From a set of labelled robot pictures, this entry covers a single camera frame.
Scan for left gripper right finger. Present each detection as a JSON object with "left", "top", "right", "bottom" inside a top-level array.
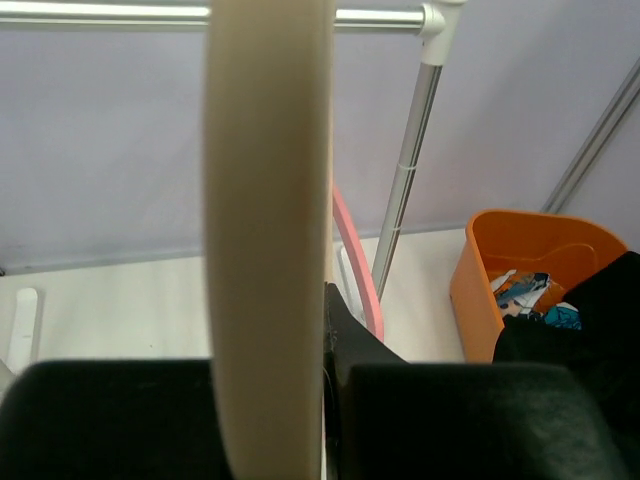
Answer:
[{"left": 326, "top": 363, "right": 630, "bottom": 479}]

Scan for black shorts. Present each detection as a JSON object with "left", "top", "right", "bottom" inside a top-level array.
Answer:
[{"left": 324, "top": 252, "right": 639, "bottom": 479}]

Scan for silver clothes rack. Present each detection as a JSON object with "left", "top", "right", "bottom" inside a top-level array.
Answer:
[{"left": 1, "top": 1, "right": 465, "bottom": 301}]

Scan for colourful patterned shorts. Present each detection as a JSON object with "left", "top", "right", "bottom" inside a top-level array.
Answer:
[{"left": 490, "top": 269, "right": 583, "bottom": 331}]

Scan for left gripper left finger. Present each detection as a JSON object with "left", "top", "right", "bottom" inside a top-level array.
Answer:
[{"left": 1, "top": 359, "right": 232, "bottom": 479}]

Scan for beige wooden hanger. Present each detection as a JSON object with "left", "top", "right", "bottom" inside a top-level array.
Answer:
[{"left": 202, "top": 1, "right": 335, "bottom": 479}]

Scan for orange plastic basket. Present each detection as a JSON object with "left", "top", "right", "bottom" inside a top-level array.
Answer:
[{"left": 449, "top": 209, "right": 628, "bottom": 363}]

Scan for pink plastic hanger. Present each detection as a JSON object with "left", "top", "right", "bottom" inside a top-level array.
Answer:
[{"left": 332, "top": 185, "right": 384, "bottom": 342}]

